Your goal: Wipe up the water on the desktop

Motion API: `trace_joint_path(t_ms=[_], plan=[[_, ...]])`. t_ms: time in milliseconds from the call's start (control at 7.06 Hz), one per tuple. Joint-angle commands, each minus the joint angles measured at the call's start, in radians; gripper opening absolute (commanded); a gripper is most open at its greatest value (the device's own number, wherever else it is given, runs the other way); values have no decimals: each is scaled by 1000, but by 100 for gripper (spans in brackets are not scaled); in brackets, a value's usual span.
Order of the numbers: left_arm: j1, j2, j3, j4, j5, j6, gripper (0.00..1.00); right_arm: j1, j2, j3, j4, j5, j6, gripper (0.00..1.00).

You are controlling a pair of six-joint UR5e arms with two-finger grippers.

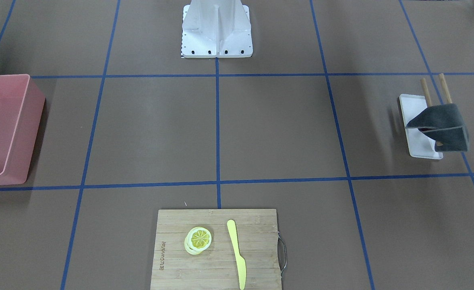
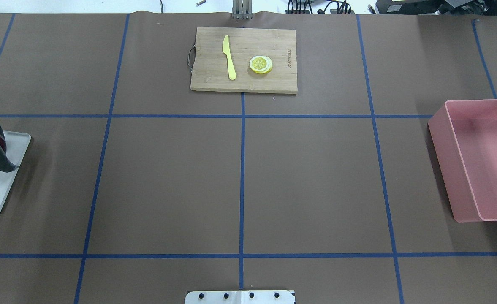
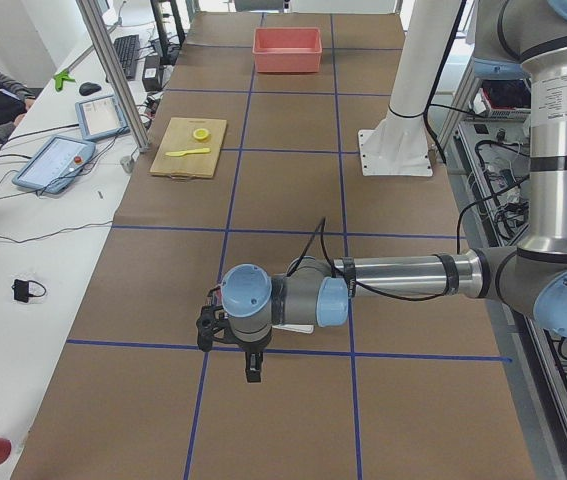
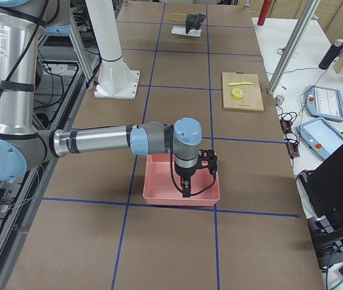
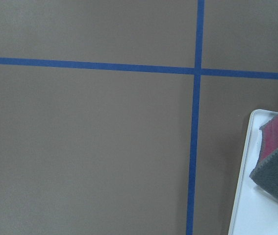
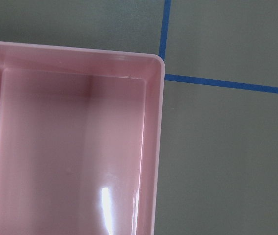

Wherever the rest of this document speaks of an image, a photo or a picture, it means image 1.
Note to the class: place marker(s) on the pink plastic bin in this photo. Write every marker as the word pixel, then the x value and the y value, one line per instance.
pixel 21 105

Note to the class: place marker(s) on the wooden rack bar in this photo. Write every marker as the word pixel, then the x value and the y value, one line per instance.
pixel 426 92
pixel 445 88

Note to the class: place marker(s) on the bamboo cutting board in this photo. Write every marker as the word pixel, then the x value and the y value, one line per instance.
pixel 215 268

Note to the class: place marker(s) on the yellow plastic knife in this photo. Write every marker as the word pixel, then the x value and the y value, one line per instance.
pixel 240 261

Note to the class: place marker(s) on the grey and pink cloth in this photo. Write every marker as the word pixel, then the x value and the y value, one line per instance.
pixel 444 124

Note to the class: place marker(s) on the outer wooden rack bar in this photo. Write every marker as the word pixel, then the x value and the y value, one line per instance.
pixel 445 88

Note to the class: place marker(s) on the yellow lemon slice toy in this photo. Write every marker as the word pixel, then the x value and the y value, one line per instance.
pixel 197 240

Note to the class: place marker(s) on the inner wooden rack bar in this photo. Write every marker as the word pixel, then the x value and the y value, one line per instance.
pixel 426 92

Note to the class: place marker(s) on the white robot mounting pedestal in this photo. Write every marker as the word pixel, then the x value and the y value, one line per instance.
pixel 216 29

